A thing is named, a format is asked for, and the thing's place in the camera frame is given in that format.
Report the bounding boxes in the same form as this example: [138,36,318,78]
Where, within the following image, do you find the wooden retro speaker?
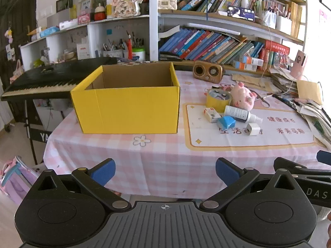
[193,60,225,84]

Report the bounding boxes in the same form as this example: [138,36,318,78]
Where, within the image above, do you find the bunch of pens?
[103,30,145,52]

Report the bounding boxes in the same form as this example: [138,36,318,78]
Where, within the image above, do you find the pink wall poster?
[319,9,331,29]

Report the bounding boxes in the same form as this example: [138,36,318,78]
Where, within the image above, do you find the row of blue leaning books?
[158,27,264,66]

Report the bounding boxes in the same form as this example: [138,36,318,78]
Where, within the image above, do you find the yellow tape roll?
[205,88,232,112]

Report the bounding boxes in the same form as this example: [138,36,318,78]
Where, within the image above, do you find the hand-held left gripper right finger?
[202,157,302,211]

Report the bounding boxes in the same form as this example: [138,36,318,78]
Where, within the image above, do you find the red white round figurine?
[94,3,106,21]

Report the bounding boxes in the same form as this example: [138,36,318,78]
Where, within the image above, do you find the white storage cup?
[261,11,277,29]
[275,15,293,33]

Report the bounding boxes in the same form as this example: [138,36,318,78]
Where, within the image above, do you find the black keyboard stand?
[24,99,65,164]

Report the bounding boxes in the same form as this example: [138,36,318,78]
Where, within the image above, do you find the pink gift box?
[78,11,91,24]

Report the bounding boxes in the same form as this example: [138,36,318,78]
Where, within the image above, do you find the smartphone with lit screen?
[228,5,255,21]

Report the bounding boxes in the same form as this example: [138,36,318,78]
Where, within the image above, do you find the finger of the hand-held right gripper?
[274,157,331,176]
[317,150,331,166]

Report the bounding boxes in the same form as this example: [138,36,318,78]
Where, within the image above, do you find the black electronic piano keyboard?
[1,57,118,102]

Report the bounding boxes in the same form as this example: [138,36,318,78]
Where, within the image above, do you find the blue tissue pack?
[40,26,60,38]

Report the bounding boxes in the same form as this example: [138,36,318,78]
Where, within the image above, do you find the dark wooden door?
[0,0,39,124]

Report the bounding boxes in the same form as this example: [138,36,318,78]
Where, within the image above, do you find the white tub green lid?
[132,47,146,62]

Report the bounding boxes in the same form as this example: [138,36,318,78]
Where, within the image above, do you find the red books set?
[259,41,291,69]

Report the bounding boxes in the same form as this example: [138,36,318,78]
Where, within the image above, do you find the yellow cardboard box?
[70,62,181,135]

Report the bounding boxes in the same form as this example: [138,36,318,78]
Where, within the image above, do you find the pink purple backpack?
[0,156,39,204]

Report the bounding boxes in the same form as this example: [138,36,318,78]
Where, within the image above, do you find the white wipes pack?
[59,19,79,31]

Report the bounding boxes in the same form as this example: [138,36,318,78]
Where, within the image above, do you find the white wooden bookshelf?
[149,0,308,73]

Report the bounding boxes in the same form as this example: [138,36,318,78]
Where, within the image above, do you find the white blue spray bottle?
[223,105,263,124]

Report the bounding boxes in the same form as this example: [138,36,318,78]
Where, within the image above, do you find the white red carton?
[77,44,90,60]

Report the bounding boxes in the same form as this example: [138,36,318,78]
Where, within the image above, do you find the flat brown paper sheets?
[231,73,272,88]

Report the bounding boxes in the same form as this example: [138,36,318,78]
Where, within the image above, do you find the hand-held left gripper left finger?
[31,158,131,212]

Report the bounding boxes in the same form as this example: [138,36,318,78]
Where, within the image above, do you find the black pen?
[272,94,298,110]

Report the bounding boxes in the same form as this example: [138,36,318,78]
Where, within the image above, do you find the pink pig ceramic ornament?
[112,0,143,18]

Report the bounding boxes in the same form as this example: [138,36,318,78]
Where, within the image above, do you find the red white glue bottle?
[126,35,133,60]

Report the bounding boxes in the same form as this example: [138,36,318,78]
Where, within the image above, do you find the small blue packet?
[217,116,236,129]

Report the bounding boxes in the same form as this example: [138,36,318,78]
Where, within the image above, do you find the white pen holder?
[103,50,124,58]

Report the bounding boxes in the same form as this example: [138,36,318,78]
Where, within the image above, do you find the white cabinet shelf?
[20,15,150,70]

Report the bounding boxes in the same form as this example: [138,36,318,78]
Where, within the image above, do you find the white red medicine box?
[203,107,222,123]

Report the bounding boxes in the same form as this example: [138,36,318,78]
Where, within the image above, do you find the pink white small box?
[291,50,308,76]

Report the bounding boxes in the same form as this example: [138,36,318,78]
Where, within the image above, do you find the brown paper envelope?
[296,80,324,105]

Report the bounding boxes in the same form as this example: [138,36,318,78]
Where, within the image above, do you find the pile of papers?
[269,66,331,150]

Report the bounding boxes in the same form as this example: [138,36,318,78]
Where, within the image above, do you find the white charger plug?
[246,123,260,136]

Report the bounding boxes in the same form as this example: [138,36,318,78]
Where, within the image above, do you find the orange white small carton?
[233,61,258,71]
[239,55,264,66]

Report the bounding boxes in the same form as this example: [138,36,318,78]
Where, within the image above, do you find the person's right forearm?
[326,210,331,248]

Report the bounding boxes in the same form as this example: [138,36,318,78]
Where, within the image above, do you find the pink pig plush toy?
[230,82,257,111]

